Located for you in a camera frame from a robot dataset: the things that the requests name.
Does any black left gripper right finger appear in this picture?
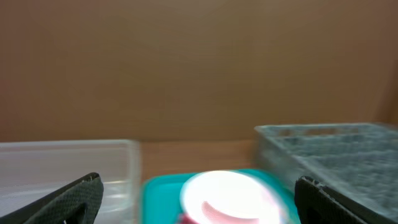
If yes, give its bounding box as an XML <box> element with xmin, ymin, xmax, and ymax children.
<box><xmin>294</xmin><ymin>175</ymin><xmax>377</xmax><ymax>224</ymax></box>

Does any teal plastic tray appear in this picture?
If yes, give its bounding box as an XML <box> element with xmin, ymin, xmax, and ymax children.
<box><xmin>139</xmin><ymin>169</ymin><xmax>300</xmax><ymax>224</ymax></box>

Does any grey dishwasher rack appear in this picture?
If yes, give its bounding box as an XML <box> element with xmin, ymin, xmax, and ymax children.
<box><xmin>255</xmin><ymin>123</ymin><xmax>397</xmax><ymax>222</ymax></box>

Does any red snack wrapper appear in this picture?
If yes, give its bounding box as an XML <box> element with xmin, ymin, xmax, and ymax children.
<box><xmin>177</xmin><ymin>213</ymin><xmax>198</xmax><ymax>224</ymax></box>

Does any pink plate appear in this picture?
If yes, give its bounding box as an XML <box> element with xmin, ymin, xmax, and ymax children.
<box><xmin>180</xmin><ymin>170</ymin><xmax>290</xmax><ymax>224</ymax></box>

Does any clear plastic bin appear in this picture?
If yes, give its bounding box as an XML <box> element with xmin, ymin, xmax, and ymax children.
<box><xmin>1</xmin><ymin>140</ymin><xmax>141</xmax><ymax>223</ymax></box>

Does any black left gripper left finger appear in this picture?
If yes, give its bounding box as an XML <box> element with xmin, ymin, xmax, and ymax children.
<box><xmin>1</xmin><ymin>172</ymin><xmax>104</xmax><ymax>224</ymax></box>

